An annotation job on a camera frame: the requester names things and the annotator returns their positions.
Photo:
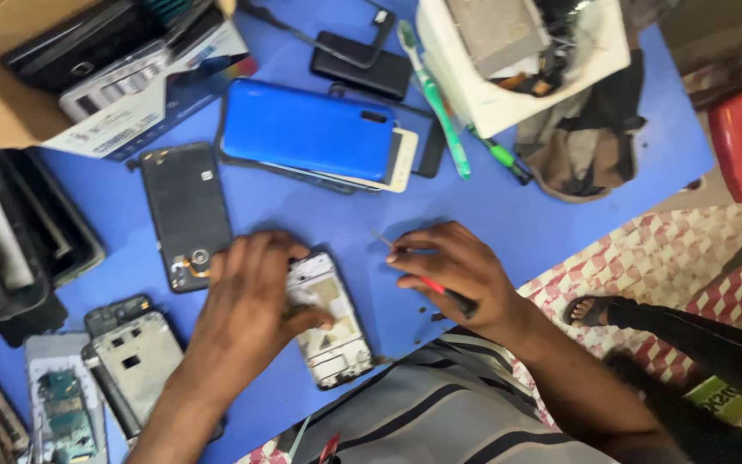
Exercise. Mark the person's left hand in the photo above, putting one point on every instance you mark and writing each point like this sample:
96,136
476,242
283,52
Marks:
242,316

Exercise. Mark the person's right hand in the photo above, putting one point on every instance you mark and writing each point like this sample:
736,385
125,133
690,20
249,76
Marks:
467,283

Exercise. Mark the phone with white frame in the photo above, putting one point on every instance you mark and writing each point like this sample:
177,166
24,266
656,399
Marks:
335,348

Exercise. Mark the black phone back panel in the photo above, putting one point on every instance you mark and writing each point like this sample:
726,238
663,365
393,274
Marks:
184,206

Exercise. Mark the green black screwdriver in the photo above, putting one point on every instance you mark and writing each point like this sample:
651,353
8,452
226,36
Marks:
503,158

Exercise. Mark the person's striped shirt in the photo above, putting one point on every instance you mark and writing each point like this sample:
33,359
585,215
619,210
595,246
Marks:
435,412

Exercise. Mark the white gold phone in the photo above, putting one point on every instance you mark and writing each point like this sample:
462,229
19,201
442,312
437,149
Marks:
404,161

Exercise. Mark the small red tool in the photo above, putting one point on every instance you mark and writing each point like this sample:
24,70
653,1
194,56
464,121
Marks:
329,449

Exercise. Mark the black brown cloth bag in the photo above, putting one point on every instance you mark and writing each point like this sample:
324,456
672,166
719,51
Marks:
590,154

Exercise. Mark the green toothbrush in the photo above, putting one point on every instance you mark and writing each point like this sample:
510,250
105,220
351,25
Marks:
438,103

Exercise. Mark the blue phone back cover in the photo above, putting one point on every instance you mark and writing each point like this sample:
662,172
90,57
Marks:
306,129

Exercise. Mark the phone with green circuit board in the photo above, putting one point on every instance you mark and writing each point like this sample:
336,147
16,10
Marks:
65,406

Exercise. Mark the white tub of parts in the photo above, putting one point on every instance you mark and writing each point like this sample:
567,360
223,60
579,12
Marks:
513,84

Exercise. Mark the black flat pad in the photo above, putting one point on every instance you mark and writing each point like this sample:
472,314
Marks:
33,322

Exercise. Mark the black rectangular phone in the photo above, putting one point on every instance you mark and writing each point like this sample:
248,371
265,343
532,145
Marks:
371,71

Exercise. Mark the white blue product box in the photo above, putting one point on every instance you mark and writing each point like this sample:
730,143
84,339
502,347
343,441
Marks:
145,103

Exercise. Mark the black plastic tray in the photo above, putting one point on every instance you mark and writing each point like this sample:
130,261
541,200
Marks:
17,238

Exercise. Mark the person's black trousers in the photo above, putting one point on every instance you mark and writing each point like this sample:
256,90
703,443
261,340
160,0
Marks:
686,425

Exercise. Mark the green packet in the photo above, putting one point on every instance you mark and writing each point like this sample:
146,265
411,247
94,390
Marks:
722,399

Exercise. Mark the black device in carton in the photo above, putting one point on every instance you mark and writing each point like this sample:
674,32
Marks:
75,48

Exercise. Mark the silver metal phone frame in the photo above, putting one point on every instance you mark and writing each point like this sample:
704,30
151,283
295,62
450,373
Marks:
132,367

